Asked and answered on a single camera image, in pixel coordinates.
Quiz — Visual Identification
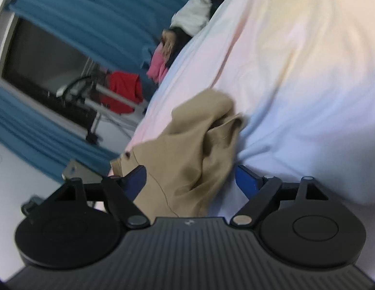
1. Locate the tan printed shirt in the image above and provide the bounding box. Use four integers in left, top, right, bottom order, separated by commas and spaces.
110, 88, 248, 218

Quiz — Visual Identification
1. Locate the black chair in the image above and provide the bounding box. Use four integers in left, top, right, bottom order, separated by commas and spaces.
61, 159, 109, 185

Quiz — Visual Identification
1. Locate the dark framed window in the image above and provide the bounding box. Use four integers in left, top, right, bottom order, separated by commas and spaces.
0, 15, 106, 127

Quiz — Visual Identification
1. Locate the silver garment steamer stand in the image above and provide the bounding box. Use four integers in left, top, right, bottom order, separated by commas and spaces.
56, 75, 146, 145

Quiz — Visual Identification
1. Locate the red garment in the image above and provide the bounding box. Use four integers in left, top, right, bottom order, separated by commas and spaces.
100, 70, 144, 114

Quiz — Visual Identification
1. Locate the black garment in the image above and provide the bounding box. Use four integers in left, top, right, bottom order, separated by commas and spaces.
162, 0, 232, 68

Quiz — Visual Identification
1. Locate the pastel tie-dye duvet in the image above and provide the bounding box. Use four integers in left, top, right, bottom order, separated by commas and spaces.
127, 0, 375, 275

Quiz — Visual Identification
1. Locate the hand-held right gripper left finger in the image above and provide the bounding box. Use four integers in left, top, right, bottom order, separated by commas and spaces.
44, 166, 151, 229

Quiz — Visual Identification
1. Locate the white garment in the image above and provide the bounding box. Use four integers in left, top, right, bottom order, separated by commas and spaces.
170, 0, 213, 37

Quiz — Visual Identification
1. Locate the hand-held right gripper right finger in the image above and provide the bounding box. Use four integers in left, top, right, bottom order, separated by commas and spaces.
230, 165, 336, 229

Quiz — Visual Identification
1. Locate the blue curtain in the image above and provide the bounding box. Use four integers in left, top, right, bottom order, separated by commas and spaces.
0, 83, 115, 185
3, 0, 212, 70

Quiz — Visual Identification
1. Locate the pink cloth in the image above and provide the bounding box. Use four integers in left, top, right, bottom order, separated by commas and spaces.
147, 44, 170, 82

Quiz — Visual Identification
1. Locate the brown crumpled cloth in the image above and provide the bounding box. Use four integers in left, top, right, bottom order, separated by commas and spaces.
162, 32, 176, 58

